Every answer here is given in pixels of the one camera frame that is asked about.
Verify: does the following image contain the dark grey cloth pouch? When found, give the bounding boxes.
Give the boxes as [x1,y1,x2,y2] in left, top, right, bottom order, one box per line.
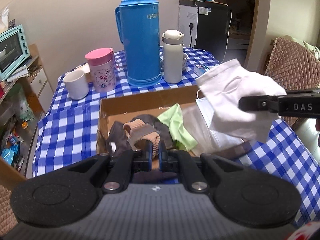
[106,114,175,159]

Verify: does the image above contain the tan ribbed sock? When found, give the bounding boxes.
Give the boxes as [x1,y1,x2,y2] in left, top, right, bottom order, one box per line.
[123,119,160,159]

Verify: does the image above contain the white fabric cloth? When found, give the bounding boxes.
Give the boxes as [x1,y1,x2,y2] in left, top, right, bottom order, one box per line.
[196,59,286,143]

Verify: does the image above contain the white face mask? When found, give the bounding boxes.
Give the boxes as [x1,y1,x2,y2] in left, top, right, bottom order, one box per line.
[195,96,244,150]

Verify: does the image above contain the person's right hand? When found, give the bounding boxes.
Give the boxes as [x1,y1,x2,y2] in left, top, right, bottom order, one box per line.
[316,119,320,132]

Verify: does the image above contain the right quilted tan chair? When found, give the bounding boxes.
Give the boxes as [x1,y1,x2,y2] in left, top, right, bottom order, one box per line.
[264,36,319,127]

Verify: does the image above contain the quilted tan chair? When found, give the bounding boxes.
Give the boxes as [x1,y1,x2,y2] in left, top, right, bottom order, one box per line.
[264,36,319,127]
[0,186,17,236]

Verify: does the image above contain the light green cloth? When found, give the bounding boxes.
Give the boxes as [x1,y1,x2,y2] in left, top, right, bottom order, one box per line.
[157,103,197,151]

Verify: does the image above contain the pale green sofa cover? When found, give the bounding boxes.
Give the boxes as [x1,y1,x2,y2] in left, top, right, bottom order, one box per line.
[287,36,320,60]

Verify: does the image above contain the brown cardboard tray box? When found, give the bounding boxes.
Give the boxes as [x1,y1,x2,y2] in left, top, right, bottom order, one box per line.
[96,84,258,170]

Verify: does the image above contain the blue white checkered tablecloth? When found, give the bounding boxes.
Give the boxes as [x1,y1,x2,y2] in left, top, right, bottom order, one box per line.
[32,51,319,226]

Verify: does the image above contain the clear plastic tissue pack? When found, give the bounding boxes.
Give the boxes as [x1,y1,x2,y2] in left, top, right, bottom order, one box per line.
[194,64,211,77]

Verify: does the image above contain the white ceramic mug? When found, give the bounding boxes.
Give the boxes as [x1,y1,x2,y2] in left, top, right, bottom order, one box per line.
[63,70,89,100]

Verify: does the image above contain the black mini fridge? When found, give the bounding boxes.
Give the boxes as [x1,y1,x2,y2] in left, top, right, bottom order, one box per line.
[178,0,232,62]

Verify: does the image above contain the pink lidded cartoon cup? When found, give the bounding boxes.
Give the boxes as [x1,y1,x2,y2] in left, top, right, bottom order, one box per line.
[85,48,116,93]

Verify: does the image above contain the white insulated bottle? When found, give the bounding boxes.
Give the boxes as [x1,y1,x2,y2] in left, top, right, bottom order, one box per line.
[162,29,184,84]

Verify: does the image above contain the wooden shelf cabinet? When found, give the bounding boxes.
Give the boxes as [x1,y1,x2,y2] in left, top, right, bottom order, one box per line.
[1,44,53,178]

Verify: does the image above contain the left quilted tan chair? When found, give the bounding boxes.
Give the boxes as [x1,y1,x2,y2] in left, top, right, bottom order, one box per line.
[0,186,17,236]

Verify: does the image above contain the large blue thermos flask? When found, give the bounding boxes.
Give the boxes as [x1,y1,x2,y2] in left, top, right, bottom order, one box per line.
[115,0,162,87]

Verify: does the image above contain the teal toaster oven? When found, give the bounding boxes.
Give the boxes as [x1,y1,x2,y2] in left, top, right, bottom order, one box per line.
[0,25,30,81]

